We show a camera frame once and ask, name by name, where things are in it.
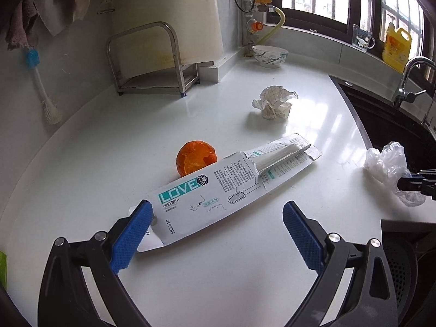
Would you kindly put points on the white toothbrush package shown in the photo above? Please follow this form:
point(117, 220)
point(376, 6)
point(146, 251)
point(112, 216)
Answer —
point(205, 197)

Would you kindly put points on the grey purple hanging rag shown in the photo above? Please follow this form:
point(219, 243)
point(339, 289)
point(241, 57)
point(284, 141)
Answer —
point(21, 24)

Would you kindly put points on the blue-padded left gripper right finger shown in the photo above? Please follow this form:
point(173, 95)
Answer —
point(370, 299)

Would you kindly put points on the blue white bottle brush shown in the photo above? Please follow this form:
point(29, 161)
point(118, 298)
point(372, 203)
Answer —
point(51, 113)

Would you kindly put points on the white patterned ceramic bowl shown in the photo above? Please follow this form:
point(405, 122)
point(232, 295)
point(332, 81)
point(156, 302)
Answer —
point(268, 56)

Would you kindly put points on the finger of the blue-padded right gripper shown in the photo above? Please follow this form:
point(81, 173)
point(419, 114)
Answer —
point(410, 184)

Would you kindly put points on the clear glass printed mug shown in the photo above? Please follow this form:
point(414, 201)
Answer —
point(362, 39)

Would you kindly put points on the yellow green refill pouch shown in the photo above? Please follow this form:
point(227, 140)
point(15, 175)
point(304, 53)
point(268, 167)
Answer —
point(3, 269)

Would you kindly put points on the grey perforated trash bin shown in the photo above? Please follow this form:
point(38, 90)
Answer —
point(410, 251)

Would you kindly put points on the yellow detergent bottle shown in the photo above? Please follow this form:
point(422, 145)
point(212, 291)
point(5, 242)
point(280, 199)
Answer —
point(397, 47)

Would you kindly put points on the grey gas pipe with valves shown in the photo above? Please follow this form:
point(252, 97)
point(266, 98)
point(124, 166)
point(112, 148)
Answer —
point(252, 26)

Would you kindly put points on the stainless steel board rack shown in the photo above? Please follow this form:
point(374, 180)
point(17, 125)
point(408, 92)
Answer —
point(147, 59)

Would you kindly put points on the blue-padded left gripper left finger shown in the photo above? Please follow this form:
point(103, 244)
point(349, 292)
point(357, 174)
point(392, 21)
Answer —
point(64, 298)

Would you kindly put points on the clear plastic bag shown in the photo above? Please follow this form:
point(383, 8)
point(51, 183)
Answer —
point(388, 166)

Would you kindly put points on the black kitchen sink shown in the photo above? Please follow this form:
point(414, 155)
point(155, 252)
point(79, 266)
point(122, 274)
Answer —
point(380, 124)

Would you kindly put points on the dark framed window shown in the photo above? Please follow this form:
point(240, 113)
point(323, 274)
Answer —
point(337, 18)

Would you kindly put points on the crumpled white paper ball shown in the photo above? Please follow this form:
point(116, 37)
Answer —
point(275, 102)

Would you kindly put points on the white cutting board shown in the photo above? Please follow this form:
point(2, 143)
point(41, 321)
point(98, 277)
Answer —
point(196, 23)

